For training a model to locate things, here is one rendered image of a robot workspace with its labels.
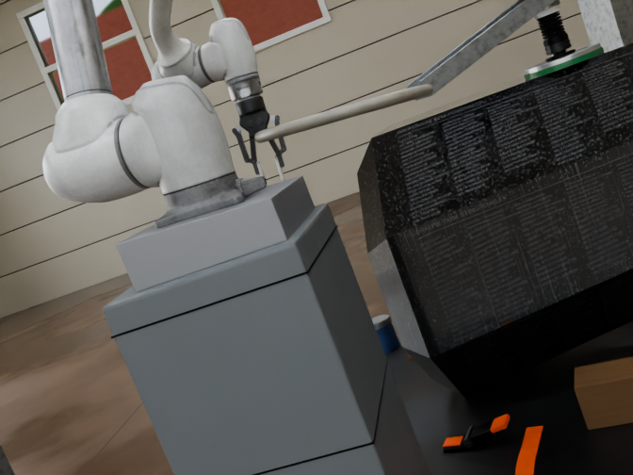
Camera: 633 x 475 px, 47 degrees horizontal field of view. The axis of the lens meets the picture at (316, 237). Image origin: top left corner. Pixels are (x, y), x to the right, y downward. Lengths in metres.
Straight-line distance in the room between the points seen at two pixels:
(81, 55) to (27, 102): 8.02
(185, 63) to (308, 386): 0.98
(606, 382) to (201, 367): 1.03
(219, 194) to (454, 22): 7.02
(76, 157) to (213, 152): 0.28
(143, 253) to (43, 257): 8.50
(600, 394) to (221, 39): 1.30
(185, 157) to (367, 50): 6.99
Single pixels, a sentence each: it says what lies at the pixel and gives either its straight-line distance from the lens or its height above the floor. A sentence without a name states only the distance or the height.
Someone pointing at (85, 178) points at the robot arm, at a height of 1.04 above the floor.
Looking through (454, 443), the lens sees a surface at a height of 0.03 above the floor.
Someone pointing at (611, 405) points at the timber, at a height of 0.07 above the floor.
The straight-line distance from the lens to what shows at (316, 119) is 1.76.
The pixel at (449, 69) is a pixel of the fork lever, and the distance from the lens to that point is 2.03.
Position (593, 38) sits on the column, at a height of 0.88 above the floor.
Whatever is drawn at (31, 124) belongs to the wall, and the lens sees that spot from 9.65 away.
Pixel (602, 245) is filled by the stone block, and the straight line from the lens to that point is 2.01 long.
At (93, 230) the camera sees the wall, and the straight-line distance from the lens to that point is 9.49.
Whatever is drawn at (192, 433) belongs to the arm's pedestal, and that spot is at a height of 0.51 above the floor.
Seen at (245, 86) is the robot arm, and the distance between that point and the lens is 1.95.
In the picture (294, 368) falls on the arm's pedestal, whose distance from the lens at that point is 1.36.
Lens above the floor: 0.99
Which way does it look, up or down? 9 degrees down
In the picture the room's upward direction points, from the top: 21 degrees counter-clockwise
